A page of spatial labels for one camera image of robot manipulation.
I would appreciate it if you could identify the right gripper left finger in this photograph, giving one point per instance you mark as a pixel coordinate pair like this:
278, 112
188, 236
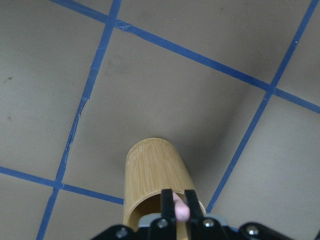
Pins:
168, 206

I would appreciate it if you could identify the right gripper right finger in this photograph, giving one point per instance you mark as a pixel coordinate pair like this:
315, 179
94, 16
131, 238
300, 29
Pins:
196, 211

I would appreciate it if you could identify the pink chopstick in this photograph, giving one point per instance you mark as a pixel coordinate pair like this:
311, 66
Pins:
181, 210

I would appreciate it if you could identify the bamboo chopstick holder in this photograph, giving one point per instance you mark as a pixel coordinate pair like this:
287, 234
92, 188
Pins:
151, 165

